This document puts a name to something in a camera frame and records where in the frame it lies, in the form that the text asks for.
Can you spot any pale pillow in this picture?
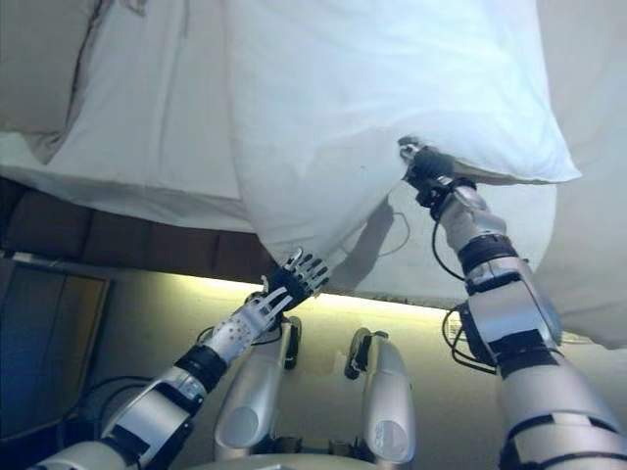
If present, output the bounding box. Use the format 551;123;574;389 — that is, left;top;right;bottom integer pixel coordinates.
0;0;97;165

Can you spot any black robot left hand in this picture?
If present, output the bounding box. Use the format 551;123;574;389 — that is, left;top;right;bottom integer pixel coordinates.
264;247;331;310

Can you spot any silver robot torso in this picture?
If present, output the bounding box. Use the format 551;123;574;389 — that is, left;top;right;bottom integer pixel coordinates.
209;452;393;470

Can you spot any white bed sheet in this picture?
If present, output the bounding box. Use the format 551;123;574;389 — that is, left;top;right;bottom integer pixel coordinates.
0;0;562;312

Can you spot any dark brown bed frame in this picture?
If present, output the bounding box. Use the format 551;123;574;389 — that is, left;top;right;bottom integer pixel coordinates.
0;175;268;284

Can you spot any silver robot right leg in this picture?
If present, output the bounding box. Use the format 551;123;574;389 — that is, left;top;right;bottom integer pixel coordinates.
343;328;418;460

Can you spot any wooden nightstand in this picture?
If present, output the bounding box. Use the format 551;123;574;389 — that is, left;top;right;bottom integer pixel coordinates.
0;253;113;442

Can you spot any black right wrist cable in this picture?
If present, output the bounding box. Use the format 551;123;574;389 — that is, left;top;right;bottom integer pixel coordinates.
429;214;500;377

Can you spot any silver robot leg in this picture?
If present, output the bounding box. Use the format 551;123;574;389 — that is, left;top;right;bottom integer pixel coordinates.
343;328;418;460
214;315;304;452

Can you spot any white pillow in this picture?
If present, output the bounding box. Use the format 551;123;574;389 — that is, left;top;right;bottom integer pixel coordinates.
222;0;584;298

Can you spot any silver robot left leg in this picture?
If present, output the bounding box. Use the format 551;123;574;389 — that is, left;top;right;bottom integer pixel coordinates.
214;315;304;452

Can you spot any beige blanket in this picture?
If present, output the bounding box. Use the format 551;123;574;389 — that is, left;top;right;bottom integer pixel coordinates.
536;0;627;352

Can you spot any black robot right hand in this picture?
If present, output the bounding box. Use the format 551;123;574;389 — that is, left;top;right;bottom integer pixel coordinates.
397;136;458;208

